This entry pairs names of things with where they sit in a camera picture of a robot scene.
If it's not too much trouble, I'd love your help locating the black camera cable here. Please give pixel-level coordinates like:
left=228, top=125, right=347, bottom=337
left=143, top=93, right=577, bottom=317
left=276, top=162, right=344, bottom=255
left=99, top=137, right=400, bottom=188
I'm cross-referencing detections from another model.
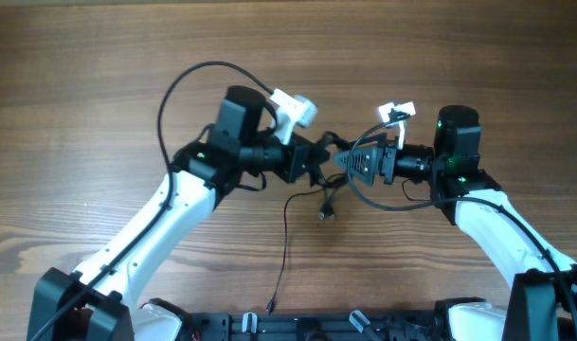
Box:
left=345, top=111, right=577, bottom=341
left=28, top=61, right=276, bottom=341

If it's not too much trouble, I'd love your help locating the black left camera cable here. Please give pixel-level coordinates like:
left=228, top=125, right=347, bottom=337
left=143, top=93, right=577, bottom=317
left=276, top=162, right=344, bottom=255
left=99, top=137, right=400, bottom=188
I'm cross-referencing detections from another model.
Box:
left=28, top=61, right=276, bottom=341

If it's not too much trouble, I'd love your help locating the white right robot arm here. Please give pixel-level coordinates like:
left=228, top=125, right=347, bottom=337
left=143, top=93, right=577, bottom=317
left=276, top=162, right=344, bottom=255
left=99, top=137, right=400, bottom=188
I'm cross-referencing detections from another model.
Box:
left=334, top=103, right=577, bottom=340

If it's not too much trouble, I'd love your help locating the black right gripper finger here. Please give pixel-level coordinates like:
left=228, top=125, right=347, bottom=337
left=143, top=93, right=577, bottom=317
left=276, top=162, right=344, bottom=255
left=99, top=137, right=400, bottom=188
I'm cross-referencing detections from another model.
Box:
left=350, top=133, right=388, bottom=148
left=333, top=145, right=384, bottom=186

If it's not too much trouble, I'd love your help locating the black right camera cable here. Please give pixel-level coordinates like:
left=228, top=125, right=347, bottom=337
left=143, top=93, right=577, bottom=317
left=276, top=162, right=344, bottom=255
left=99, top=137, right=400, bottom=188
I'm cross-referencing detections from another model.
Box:
left=345, top=111, right=577, bottom=341

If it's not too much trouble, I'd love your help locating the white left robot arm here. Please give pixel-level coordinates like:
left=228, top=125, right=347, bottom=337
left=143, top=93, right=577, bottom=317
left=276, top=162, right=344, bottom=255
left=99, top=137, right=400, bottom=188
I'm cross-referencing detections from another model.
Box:
left=27, top=85, right=329, bottom=340

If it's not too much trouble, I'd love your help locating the thin black cable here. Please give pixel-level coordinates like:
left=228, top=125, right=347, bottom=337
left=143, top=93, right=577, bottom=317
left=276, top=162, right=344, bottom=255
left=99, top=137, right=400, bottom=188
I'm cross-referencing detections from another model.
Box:
left=265, top=188, right=325, bottom=315

